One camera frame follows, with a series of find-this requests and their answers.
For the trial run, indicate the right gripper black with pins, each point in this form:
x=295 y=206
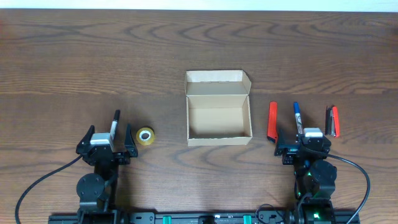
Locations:
x=301 y=151

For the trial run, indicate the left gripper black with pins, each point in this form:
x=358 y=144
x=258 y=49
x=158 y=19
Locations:
x=106 y=156

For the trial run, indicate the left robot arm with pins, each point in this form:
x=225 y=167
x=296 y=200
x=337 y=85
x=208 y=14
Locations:
x=97 y=190

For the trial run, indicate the red utility knife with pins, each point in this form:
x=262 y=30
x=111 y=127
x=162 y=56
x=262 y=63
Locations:
x=272 y=133

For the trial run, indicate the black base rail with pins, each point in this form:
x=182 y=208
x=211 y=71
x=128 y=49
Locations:
x=263 y=216

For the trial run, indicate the blue marker pen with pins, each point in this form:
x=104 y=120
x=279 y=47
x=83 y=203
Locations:
x=298 y=118

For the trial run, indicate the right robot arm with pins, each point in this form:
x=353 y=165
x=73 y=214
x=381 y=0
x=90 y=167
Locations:
x=314 y=177

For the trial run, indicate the open cardboard box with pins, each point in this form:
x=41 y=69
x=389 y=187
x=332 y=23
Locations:
x=218 y=107

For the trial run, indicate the red and chrome stapler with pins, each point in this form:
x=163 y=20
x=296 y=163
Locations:
x=332 y=122

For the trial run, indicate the black marker pen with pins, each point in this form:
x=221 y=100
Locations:
x=114 y=124

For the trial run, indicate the yellow tape roll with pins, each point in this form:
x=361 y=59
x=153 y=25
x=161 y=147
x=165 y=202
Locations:
x=145 y=136

